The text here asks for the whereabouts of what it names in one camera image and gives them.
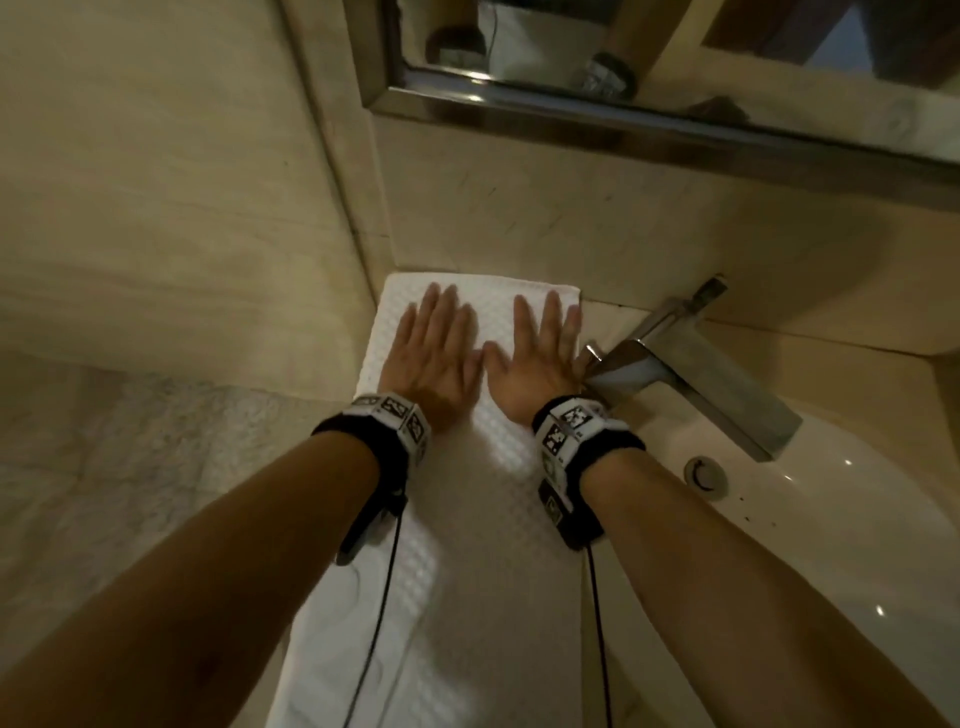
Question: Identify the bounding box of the person's right hand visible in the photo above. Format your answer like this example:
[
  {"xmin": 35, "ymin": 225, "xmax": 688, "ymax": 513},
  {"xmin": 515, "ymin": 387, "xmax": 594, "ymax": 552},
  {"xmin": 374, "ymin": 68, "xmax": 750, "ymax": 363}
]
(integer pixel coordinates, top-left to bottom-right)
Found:
[{"xmin": 482, "ymin": 290, "xmax": 585, "ymax": 427}]

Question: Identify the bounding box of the person's left hand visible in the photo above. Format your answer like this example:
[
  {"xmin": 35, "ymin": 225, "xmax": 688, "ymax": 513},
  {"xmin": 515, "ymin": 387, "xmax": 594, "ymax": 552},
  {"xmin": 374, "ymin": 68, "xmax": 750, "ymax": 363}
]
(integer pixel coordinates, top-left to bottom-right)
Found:
[{"xmin": 382, "ymin": 283, "xmax": 485, "ymax": 435}]

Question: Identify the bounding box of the large white towel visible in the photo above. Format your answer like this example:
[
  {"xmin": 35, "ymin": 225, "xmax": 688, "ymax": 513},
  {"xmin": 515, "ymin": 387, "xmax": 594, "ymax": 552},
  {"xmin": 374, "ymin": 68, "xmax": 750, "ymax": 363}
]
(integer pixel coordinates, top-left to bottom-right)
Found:
[{"xmin": 266, "ymin": 272, "xmax": 583, "ymax": 728}]

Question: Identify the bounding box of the person's left forearm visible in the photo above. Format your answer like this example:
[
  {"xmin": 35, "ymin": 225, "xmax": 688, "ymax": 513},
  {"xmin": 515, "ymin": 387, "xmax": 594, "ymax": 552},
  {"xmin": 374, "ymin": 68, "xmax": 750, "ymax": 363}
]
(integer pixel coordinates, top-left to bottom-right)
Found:
[{"xmin": 0, "ymin": 431, "xmax": 380, "ymax": 728}]

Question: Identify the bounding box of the beige marble countertop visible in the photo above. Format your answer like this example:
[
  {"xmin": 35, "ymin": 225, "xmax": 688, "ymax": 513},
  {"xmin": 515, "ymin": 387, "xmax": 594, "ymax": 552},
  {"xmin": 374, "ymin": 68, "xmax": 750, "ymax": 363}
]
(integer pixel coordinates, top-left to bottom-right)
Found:
[{"xmin": 374, "ymin": 269, "xmax": 960, "ymax": 728}]

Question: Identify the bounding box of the right marker wrist band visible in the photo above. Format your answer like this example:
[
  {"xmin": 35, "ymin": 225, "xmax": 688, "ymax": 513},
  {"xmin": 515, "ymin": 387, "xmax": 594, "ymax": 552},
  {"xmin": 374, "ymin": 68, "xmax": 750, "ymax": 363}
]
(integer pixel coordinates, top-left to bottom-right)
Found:
[{"xmin": 532, "ymin": 397, "xmax": 646, "ymax": 519}]

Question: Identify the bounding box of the marker wrist band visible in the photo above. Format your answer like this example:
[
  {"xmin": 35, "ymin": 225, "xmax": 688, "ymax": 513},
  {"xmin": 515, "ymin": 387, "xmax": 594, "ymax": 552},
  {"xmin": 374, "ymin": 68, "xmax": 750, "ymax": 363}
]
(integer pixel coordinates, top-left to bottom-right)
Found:
[
  {"xmin": 311, "ymin": 393, "xmax": 433, "ymax": 496},
  {"xmin": 532, "ymin": 397, "xmax": 646, "ymax": 519}
]

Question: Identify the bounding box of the left marker wrist band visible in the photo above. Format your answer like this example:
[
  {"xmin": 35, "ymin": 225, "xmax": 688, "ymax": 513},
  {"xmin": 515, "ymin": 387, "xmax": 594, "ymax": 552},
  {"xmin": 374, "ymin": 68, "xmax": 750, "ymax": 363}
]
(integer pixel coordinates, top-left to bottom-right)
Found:
[{"xmin": 311, "ymin": 393, "xmax": 433, "ymax": 496}]

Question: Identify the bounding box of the chrome faucet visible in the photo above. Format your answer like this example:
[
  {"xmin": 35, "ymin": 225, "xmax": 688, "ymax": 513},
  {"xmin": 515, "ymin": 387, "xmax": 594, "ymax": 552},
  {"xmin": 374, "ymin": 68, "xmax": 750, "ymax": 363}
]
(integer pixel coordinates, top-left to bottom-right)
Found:
[{"xmin": 577, "ymin": 273, "xmax": 804, "ymax": 463}]

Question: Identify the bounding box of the chrome sink drain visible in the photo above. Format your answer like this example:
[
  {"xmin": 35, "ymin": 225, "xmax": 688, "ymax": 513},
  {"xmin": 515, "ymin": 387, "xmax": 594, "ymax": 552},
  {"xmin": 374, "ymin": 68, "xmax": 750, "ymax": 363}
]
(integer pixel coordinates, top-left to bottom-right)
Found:
[{"xmin": 683, "ymin": 455, "xmax": 730, "ymax": 502}]

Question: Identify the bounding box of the white sink basin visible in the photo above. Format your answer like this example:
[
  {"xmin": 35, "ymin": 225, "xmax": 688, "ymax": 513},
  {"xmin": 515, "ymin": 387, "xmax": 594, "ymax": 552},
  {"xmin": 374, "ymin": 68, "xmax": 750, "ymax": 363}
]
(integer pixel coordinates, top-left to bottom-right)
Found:
[{"xmin": 592, "ymin": 397, "xmax": 960, "ymax": 728}]

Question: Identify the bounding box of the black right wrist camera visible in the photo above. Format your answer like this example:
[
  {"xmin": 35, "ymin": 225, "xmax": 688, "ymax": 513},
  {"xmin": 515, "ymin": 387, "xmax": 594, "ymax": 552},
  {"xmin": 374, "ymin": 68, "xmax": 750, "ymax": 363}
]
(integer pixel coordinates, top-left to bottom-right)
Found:
[{"xmin": 538, "ymin": 479, "xmax": 605, "ymax": 553}]

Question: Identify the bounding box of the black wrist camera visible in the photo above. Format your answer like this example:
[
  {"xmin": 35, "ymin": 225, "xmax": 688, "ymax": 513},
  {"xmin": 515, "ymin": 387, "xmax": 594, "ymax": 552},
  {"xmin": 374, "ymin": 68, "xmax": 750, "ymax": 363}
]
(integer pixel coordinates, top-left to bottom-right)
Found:
[
  {"xmin": 333, "ymin": 487, "xmax": 410, "ymax": 568},
  {"xmin": 538, "ymin": 479, "xmax": 605, "ymax": 553}
]

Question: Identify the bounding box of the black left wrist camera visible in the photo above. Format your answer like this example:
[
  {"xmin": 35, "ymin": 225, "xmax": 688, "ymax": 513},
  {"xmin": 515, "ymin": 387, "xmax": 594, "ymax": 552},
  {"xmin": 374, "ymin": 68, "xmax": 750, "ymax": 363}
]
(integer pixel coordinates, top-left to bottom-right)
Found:
[{"xmin": 333, "ymin": 487, "xmax": 410, "ymax": 568}]

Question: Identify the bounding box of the black left camera cable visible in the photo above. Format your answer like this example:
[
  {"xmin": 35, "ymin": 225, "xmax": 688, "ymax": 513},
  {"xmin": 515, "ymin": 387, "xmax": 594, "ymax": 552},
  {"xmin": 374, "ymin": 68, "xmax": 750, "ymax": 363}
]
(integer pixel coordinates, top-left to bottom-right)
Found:
[{"xmin": 341, "ymin": 513, "xmax": 406, "ymax": 728}]

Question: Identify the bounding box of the black camera cable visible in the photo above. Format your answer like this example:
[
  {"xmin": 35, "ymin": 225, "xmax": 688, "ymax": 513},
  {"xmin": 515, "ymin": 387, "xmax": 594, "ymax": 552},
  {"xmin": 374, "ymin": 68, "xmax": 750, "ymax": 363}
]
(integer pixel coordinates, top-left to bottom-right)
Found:
[
  {"xmin": 341, "ymin": 513, "xmax": 406, "ymax": 728},
  {"xmin": 584, "ymin": 543, "xmax": 615, "ymax": 728}
]

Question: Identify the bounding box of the black right camera cable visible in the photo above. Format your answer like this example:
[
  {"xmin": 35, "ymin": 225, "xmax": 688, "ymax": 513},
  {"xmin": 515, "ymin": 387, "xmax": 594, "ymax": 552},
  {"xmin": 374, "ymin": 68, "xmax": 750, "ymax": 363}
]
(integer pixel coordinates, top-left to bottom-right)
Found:
[{"xmin": 584, "ymin": 543, "xmax": 615, "ymax": 728}]

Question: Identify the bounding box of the metal framed wall mirror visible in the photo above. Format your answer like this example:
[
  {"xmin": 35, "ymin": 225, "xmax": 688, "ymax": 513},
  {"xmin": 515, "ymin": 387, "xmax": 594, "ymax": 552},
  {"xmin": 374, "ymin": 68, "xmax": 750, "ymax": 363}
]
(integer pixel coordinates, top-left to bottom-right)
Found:
[{"xmin": 343, "ymin": 0, "xmax": 960, "ymax": 211}]

